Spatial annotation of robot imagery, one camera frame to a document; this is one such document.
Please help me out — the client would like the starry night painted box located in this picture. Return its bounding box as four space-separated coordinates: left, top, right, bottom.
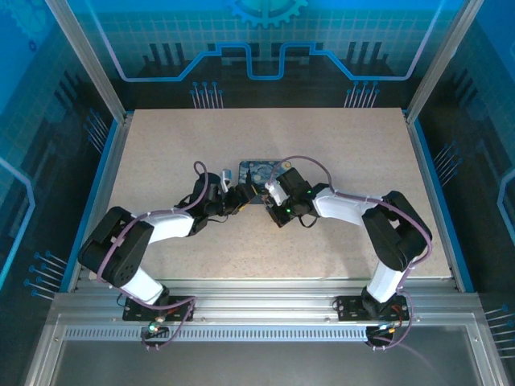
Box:
237 159 283 206

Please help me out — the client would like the aluminium mounting beam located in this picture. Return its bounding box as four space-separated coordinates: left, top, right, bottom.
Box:
54 279 480 323

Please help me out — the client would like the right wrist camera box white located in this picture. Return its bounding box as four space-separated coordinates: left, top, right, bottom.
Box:
266 179 290 203

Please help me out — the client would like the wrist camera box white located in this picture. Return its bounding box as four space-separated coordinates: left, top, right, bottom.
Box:
219 168 234 195
266 179 290 203

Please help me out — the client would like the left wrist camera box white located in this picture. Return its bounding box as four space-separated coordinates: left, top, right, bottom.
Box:
219 168 234 195

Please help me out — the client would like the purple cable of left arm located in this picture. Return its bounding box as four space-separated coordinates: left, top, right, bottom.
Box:
96 160 210 351

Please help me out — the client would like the aluminium table side rail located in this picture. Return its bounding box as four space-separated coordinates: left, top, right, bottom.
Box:
66 119 130 293
405 119 464 291

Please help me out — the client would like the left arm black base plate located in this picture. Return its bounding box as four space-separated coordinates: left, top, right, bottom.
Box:
122 295 196 322

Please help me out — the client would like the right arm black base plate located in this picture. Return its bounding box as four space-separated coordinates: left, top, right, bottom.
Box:
334 295 410 322

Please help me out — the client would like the slotted grey cable duct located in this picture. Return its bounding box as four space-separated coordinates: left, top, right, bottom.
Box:
63 326 370 341

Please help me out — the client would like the aluminium frame post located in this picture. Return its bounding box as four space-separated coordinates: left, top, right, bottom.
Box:
403 0 486 125
43 0 134 124

